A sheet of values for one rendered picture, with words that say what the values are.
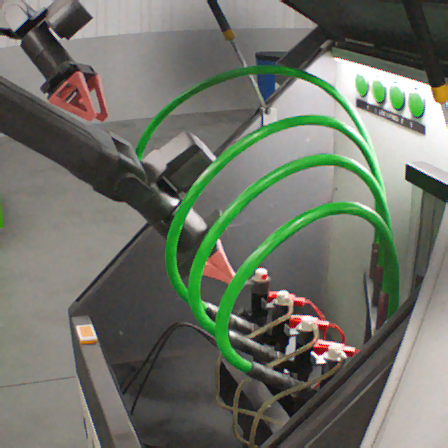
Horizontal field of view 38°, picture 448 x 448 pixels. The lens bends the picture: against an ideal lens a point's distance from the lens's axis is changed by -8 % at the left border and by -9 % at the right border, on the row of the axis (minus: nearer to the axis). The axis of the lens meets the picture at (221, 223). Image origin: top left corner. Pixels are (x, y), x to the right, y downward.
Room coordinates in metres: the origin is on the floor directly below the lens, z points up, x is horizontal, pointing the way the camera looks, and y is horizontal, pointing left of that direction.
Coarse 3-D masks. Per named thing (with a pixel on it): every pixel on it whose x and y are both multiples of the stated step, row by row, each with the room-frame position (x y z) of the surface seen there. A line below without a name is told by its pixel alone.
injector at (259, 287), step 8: (256, 288) 0.92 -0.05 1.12; (264, 288) 0.92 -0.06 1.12; (256, 296) 0.92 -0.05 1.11; (264, 296) 0.92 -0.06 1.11; (256, 304) 0.92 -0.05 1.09; (240, 312) 0.92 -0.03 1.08; (248, 312) 0.92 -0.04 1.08; (256, 312) 0.92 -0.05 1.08; (264, 312) 0.92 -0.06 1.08; (248, 320) 0.92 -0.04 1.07; (256, 320) 0.92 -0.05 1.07; (264, 320) 0.92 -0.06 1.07; (264, 344) 0.93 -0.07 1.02; (256, 360) 0.92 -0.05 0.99
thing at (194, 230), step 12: (192, 216) 0.90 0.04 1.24; (216, 216) 0.93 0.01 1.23; (156, 228) 0.90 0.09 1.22; (168, 228) 0.89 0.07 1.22; (192, 228) 0.89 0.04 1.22; (204, 228) 0.91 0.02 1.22; (180, 240) 0.89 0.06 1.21; (192, 240) 0.89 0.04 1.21; (180, 252) 0.90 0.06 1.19; (192, 252) 0.89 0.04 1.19
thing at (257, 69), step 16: (208, 80) 1.01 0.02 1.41; (224, 80) 1.01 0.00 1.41; (304, 80) 1.00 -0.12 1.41; (320, 80) 1.00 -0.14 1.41; (176, 96) 1.01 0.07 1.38; (192, 96) 1.01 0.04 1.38; (336, 96) 1.00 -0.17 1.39; (160, 112) 1.01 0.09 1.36; (352, 112) 0.99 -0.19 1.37; (144, 144) 1.01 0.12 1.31; (368, 144) 0.99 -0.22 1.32
